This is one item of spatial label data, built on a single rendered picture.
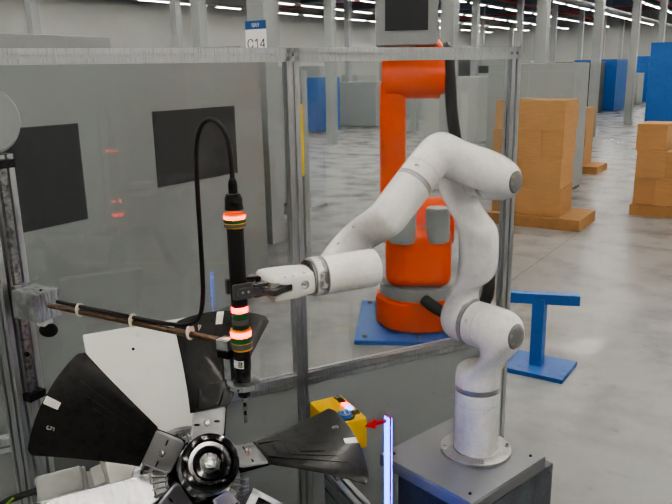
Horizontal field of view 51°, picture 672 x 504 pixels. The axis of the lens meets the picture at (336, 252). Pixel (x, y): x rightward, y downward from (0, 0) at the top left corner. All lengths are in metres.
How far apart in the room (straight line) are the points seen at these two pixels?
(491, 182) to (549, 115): 7.54
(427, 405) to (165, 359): 1.19
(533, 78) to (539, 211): 3.18
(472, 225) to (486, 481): 0.65
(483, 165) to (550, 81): 10.18
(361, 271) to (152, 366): 0.62
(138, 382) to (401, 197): 0.79
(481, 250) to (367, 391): 0.94
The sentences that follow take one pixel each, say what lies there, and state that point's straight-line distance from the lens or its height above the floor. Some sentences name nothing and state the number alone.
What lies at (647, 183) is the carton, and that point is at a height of 0.43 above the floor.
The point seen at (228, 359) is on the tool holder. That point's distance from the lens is 1.47.
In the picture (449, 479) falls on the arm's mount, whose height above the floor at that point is 0.97.
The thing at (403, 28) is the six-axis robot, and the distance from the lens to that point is 5.16.
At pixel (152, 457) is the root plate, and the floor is 1.21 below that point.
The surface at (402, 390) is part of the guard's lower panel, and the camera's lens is 2.61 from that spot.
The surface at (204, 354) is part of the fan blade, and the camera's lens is 1.62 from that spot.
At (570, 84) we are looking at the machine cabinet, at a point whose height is 1.72.
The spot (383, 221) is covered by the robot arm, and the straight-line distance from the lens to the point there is 1.52.
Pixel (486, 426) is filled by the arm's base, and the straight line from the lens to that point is 1.93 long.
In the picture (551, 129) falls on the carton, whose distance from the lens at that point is 9.19.
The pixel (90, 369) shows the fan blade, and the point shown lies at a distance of 1.52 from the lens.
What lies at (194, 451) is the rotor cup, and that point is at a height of 1.24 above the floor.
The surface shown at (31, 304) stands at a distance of 1.84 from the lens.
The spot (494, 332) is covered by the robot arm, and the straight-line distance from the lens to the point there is 1.78.
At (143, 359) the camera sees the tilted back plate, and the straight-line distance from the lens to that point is 1.82.
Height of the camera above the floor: 1.98
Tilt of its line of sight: 14 degrees down
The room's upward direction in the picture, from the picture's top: 1 degrees counter-clockwise
